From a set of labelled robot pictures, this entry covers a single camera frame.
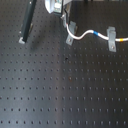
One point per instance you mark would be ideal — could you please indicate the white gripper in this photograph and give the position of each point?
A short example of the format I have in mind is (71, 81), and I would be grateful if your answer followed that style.
(56, 6)

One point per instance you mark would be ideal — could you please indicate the black bar with white foot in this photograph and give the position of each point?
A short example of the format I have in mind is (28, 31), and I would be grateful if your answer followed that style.
(27, 21)

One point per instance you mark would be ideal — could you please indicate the left grey cable clip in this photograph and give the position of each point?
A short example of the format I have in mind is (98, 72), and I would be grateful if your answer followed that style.
(72, 31)

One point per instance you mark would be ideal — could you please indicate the grey cable clip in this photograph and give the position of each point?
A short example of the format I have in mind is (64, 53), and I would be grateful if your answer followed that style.
(72, 31)
(111, 33)

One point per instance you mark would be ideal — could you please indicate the right grey cable clip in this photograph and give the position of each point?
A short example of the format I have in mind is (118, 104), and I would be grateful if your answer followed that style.
(111, 33)

